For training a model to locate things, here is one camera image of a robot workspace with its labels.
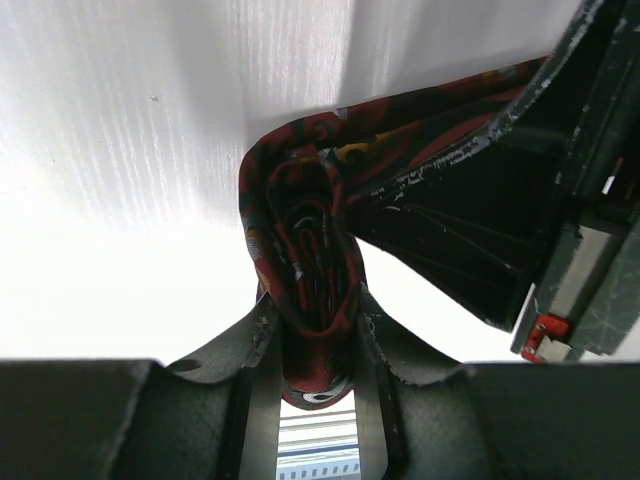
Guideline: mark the white slotted cable duct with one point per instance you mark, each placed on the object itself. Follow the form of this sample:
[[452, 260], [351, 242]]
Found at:
[[319, 444]]

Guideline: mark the dark red patterned tie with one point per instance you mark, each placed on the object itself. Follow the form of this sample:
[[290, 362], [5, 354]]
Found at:
[[295, 187]]

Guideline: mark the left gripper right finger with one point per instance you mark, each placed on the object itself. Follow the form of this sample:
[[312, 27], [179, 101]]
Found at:
[[422, 415]]

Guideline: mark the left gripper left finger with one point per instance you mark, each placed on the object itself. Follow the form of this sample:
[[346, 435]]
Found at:
[[213, 414]]

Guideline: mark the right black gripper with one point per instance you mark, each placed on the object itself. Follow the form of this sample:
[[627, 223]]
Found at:
[[466, 203]]

